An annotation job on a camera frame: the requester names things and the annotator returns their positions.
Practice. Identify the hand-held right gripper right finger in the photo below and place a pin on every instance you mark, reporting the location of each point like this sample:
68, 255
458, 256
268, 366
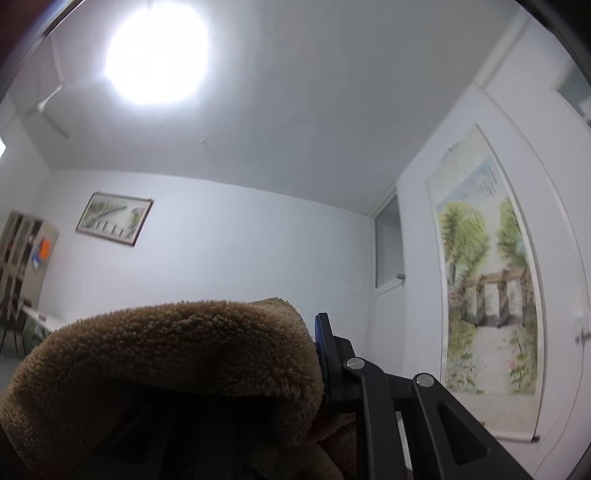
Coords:
320, 330

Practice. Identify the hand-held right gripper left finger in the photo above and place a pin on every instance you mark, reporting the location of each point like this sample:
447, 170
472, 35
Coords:
166, 443

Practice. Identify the brown fleece garment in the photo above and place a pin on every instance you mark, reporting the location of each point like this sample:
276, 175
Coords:
184, 341

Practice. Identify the white door with window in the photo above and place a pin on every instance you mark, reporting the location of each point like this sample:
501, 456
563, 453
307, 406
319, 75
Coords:
388, 286

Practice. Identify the hanging landscape scroll painting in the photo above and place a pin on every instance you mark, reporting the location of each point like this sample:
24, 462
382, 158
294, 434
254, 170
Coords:
489, 295

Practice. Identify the white side table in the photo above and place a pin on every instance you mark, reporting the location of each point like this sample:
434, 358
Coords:
44, 318

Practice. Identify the dark chair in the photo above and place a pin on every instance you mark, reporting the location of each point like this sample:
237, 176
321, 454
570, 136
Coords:
9, 323

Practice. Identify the framed landscape painting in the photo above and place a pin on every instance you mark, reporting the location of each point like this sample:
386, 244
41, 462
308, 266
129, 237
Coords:
114, 218

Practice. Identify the beige storage cabinet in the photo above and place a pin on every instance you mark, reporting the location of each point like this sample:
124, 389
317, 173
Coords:
23, 258

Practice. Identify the round ceiling light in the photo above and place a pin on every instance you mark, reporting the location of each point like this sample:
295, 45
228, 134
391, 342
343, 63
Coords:
156, 53

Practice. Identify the white ceiling fan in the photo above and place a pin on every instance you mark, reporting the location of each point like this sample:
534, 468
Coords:
46, 99

